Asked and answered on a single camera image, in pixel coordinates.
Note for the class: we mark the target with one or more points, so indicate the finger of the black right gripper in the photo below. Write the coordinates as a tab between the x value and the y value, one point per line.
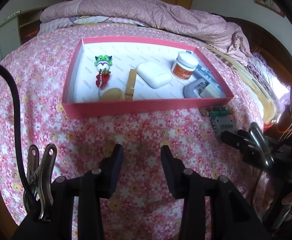
248	149

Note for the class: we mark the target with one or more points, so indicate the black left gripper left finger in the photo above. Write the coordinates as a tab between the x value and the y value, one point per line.
100	182

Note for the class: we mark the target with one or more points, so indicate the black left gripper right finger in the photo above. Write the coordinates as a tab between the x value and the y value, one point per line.
231	216

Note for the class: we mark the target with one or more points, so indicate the grey perforated metal block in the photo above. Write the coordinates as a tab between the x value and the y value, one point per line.
221	124

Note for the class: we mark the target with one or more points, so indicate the green orange battery pack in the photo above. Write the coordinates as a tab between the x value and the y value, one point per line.
215	111

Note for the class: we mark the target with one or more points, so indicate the white charger plug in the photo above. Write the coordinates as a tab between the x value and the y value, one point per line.
210	92

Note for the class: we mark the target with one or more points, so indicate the blue correction tape dispenser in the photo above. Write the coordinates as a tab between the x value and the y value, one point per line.
204	73

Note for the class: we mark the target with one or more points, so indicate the round wooden disc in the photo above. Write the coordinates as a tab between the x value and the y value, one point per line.
113	94

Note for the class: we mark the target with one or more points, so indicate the white orange jar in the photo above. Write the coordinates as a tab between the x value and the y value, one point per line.
184	65

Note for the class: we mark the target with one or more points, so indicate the wooden phone stand bar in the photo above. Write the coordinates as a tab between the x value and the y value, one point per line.
130	84

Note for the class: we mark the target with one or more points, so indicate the red toy keychain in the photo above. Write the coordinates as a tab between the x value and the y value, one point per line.
102	78

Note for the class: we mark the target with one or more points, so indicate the white earbuds case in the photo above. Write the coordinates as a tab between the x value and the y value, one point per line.
155	75

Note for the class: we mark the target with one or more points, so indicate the green white figure keychain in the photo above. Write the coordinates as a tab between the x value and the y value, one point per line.
103	62

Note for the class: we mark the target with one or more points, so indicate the metal spring clip right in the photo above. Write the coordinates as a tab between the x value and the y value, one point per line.
261	143

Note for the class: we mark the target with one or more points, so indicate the metal spring clip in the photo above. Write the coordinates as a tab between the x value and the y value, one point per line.
39	201
261	143

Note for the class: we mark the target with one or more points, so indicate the yellow brown blanket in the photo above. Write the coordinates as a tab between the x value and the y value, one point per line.
272	95

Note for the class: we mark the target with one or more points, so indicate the pink floral bedsheet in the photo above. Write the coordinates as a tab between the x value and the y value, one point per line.
141	207

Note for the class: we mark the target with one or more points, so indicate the metal spring clip left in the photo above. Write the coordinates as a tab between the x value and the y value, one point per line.
39	201

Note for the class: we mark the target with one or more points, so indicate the dark wooden headboard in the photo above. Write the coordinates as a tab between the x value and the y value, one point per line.
272	50

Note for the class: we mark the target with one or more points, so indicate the pink shallow cardboard box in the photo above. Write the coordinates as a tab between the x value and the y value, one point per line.
111	75

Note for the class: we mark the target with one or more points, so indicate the pink quilted blanket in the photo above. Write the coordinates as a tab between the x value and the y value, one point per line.
227	37

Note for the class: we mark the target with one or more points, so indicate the cartoon print pillow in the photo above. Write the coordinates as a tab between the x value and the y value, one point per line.
88	20

